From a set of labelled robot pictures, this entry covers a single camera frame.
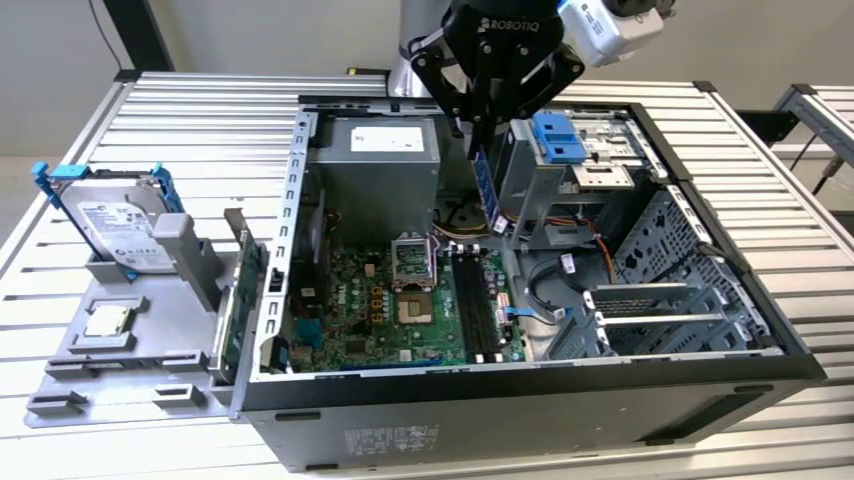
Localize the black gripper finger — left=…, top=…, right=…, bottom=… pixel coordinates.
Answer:
left=494, top=46, right=588, bottom=127
left=406, top=27, right=496, bottom=162

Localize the dark RAM stick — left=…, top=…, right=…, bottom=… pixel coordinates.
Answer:
left=46, top=353, right=202, bottom=371
left=468, top=147, right=509, bottom=237

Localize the black RAM slot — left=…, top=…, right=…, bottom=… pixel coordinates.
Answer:
left=466, top=248, right=497, bottom=362
left=453, top=248, right=480, bottom=362
left=460, top=248, right=488, bottom=362
left=473, top=248, right=506, bottom=362

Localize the blue plastic drive carrier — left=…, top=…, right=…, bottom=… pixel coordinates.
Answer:
left=530, top=112, right=589, bottom=165

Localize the grey metal drive cage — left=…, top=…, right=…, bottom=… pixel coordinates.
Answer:
left=496, top=107, right=653, bottom=251

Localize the grey power supply unit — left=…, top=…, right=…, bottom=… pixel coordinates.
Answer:
left=309, top=115, right=442, bottom=241

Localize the round black internal speaker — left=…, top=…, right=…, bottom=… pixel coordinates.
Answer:
left=444, top=199, right=488, bottom=231

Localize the metal socket cover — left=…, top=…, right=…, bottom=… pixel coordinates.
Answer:
left=388, top=233, right=438, bottom=294

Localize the black table connector bar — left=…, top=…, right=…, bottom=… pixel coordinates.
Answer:
left=732, top=107, right=799, bottom=147

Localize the thin metal locking lever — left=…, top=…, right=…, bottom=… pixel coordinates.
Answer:
left=428, top=234, right=442, bottom=291

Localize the metal slat side table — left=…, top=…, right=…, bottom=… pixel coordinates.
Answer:
left=772, top=83, right=854, bottom=169

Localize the CPU socket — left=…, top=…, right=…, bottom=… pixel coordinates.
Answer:
left=394, top=291, right=440, bottom=327

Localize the green motherboard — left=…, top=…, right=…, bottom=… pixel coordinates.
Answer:
left=289, top=242, right=532, bottom=374

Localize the grey metal disk bay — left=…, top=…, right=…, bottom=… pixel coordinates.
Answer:
left=578, top=281, right=768, bottom=357

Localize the green graphics card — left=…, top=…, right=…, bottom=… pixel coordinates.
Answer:
left=213, top=208, right=269, bottom=387

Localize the hard disk in blue carrier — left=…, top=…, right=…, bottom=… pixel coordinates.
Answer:
left=30, top=159, right=189, bottom=280

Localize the blue expansion slot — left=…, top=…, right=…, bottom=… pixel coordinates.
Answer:
left=338, top=355, right=446, bottom=372

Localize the grey parts rack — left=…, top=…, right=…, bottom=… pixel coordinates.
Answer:
left=22, top=209, right=268, bottom=429

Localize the black open PC case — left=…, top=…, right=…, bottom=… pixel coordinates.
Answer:
left=229, top=94, right=828, bottom=474

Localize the silver CPU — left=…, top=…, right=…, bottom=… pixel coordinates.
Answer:
left=83, top=303, right=133, bottom=337

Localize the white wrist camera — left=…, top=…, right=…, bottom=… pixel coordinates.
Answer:
left=556, top=0, right=668, bottom=70

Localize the yellow white wire bundle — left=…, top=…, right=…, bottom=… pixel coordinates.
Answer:
left=429, top=199, right=514, bottom=244

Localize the orange wire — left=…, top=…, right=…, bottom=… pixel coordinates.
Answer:
left=594, top=233, right=616, bottom=287

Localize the black looped wire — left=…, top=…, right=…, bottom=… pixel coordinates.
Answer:
left=524, top=252, right=576, bottom=324

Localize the grey plug hanging cable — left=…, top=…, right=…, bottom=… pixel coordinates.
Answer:
left=809, top=154, right=843, bottom=196

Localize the black upright post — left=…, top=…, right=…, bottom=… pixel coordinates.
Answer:
left=102, top=0, right=175, bottom=81

